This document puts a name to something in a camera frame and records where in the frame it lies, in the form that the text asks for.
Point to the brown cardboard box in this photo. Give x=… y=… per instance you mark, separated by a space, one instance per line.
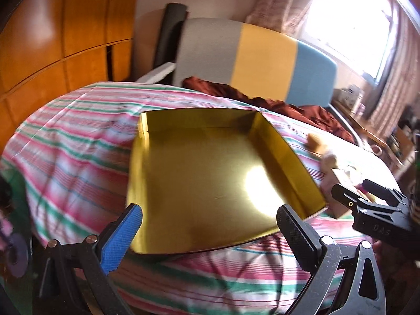
x=402 y=134

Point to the black rolled mat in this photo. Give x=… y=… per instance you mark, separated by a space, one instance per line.
x=169 y=29

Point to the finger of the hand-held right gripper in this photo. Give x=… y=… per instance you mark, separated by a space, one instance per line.
x=384 y=193
x=344 y=197

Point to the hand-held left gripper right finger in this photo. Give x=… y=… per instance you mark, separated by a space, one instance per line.
x=295 y=236

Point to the white foam board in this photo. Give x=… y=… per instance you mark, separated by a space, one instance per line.
x=157 y=73

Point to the pink cloth item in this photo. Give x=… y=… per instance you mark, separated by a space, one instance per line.
x=5 y=229

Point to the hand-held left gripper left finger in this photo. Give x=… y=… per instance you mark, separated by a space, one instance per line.
x=121 y=236

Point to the striped bed sheet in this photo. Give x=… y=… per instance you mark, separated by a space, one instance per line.
x=72 y=137

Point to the window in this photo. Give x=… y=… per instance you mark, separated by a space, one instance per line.
x=347 y=16

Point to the dark red blanket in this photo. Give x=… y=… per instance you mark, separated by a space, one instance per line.
x=315 y=115

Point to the grey yellow blue headboard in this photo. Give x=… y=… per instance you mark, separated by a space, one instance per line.
x=256 y=59

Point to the white mug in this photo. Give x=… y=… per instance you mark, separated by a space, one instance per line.
x=377 y=150

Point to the gold tin box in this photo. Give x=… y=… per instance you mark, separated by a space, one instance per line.
x=203 y=170

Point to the dark round disc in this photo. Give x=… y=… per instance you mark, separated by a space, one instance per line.
x=18 y=259

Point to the wooden side desk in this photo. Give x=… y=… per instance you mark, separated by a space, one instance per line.
x=364 y=128

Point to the white appliance box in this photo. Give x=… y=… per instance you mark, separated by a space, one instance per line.
x=352 y=93

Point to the beige patterned curtain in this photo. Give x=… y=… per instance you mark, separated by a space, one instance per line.
x=282 y=3
x=393 y=98

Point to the grey bed frame rail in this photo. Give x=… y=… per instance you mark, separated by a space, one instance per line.
x=347 y=123

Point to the wooden wardrobe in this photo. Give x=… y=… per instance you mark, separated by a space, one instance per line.
x=49 y=39

